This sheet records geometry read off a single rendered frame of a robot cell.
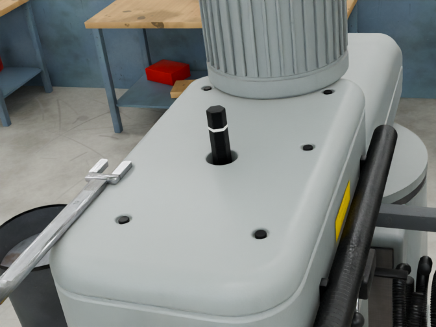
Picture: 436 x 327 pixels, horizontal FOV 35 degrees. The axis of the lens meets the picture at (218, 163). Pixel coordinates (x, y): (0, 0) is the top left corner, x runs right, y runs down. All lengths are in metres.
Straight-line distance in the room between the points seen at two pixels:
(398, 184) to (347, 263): 0.61
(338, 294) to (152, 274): 0.19
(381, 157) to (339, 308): 0.30
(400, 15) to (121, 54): 2.31
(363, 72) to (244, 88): 0.43
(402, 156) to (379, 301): 0.29
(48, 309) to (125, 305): 2.42
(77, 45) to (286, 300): 5.53
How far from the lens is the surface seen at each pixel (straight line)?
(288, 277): 0.62
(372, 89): 1.26
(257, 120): 0.86
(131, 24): 4.78
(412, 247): 1.39
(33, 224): 3.32
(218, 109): 0.75
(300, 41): 0.89
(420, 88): 5.31
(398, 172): 1.37
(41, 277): 2.94
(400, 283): 1.15
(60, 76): 6.31
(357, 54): 1.39
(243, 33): 0.88
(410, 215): 1.12
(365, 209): 0.83
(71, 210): 0.72
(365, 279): 0.91
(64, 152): 5.15
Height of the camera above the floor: 2.27
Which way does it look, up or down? 29 degrees down
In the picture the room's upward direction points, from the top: 8 degrees counter-clockwise
